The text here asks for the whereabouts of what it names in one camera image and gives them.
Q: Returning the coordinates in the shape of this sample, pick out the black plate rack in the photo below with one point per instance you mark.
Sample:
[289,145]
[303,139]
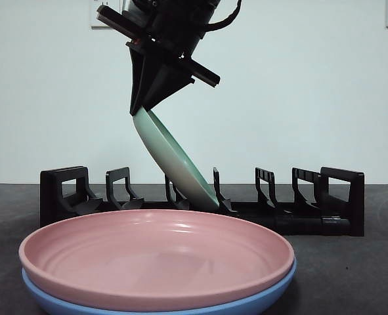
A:
[356,203]

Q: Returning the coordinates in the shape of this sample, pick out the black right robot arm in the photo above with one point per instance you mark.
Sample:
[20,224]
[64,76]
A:
[180,8]

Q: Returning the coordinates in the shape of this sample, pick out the blue round plate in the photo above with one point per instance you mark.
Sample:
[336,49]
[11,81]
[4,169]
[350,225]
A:
[62,310]

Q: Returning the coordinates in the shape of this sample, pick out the pink round plate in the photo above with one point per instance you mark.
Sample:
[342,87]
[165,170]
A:
[147,249]

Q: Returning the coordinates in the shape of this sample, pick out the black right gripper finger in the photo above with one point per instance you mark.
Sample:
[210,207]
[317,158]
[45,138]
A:
[137,78]
[165,85]

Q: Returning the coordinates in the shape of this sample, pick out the green round plate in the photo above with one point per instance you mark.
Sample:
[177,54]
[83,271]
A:
[167,157]

